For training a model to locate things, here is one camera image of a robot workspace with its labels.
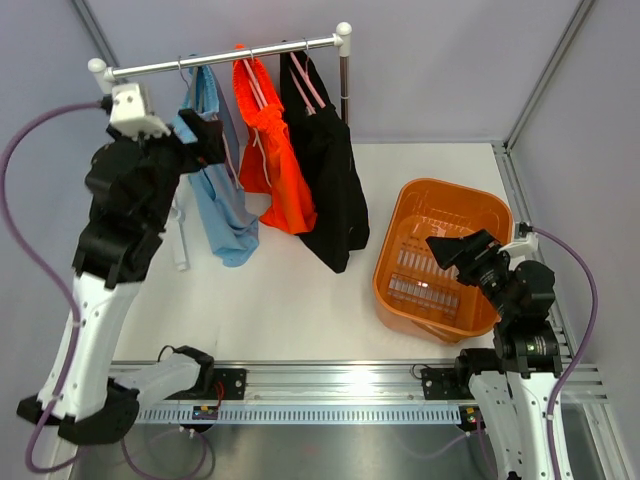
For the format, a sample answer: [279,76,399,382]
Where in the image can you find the orange shorts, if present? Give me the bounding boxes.
[232,58,317,235]

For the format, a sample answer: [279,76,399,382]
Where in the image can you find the grey clothes hanger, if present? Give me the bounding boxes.
[179,67,208,115]

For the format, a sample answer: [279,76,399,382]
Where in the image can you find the black shorts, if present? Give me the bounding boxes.
[279,51,370,273]

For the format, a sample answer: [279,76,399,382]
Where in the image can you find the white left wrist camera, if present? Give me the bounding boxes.
[109,83,171,140]

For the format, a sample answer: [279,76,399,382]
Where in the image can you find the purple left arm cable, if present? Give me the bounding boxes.
[0,99,109,474]

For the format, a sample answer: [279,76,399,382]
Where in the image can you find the white slotted cable duct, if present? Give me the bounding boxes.
[136,404,461,425]

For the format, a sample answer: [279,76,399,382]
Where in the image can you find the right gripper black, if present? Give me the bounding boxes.
[426,228,518,320]

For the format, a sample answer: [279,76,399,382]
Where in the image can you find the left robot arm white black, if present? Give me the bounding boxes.
[17,109,225,446]

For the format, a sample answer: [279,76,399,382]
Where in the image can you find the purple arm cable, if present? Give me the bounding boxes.
[0,99,109,474]
[529,225,599,480]

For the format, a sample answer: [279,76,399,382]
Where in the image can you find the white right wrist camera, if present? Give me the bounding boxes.
[500,222,539,257]

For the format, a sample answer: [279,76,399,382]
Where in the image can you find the silver white clothes rack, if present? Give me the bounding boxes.
[87,21,354,272]

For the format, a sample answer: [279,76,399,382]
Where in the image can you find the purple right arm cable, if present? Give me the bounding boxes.
[529,225,599,480]

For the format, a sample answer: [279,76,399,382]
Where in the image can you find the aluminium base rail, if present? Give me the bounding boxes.
[107,362,609,406]

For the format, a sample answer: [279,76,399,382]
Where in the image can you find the orange plastic basket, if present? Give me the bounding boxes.
[372,177,515,346]

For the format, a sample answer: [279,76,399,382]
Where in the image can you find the light blue shorts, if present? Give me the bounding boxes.
[182,66,259,268]

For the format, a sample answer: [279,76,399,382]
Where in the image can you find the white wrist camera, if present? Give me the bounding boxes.
[500,222,539,257]
[109,83,171,140]

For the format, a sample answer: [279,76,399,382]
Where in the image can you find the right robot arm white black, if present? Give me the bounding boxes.
[426,223,573,479]

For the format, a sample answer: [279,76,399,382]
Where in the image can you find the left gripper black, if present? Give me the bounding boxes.
[109,108,225,228]

